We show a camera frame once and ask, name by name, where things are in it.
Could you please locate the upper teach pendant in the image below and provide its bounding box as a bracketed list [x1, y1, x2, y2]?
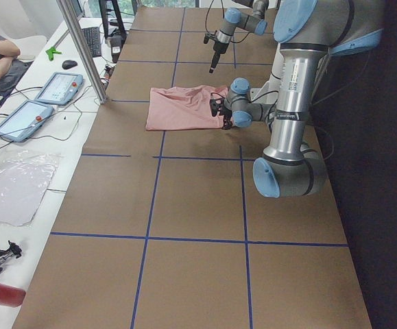
[34, 72, 84, 106]

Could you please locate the teach pendant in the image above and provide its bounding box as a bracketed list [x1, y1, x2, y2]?
[0, 100, 54, 143]
[34, 72, 84, 106]

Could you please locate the aluminium frame post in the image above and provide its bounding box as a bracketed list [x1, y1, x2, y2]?
[56, 0, 107, 104]

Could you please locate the black keyboard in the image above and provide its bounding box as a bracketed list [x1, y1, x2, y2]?
[82, 27, 101, 58]

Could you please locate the red bottle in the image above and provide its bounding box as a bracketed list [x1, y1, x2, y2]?
[0, 283, 26, 308]

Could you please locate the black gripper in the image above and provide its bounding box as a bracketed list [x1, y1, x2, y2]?
[219, 105, 233, 130]
[208, 40, 228, 73]

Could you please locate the white column with base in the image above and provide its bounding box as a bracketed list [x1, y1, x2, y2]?
[250, 45, 284, 104]

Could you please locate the pink snoopy t-shirt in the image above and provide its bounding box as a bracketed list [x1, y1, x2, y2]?
[145, 85, 228, 131]

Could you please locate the green plastic part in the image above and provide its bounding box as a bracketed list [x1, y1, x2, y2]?
[45, 46, 62, 61]

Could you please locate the brown paper table cover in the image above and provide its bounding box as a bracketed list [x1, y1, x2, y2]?
[14, 8, 370, 328]

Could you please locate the clear plastic bag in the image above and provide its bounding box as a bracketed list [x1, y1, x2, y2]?
[0, 149, 62, 227]

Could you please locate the black computer mouse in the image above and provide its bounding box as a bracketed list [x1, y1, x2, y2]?
[62, 60, 77, 70]

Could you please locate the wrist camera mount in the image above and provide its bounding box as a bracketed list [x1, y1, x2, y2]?
[209, 97, 225, 117]
[204, 31, 217, 44]

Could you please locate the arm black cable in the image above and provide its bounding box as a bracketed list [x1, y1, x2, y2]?
[204, 0, 240, 44]

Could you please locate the lower teach pendant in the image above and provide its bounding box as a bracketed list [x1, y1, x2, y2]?
[0, 100, 54, 143]

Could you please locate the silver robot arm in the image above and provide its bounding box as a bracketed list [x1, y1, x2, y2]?
[204, 1, 269, 74]
[222, 1, 385, 198]

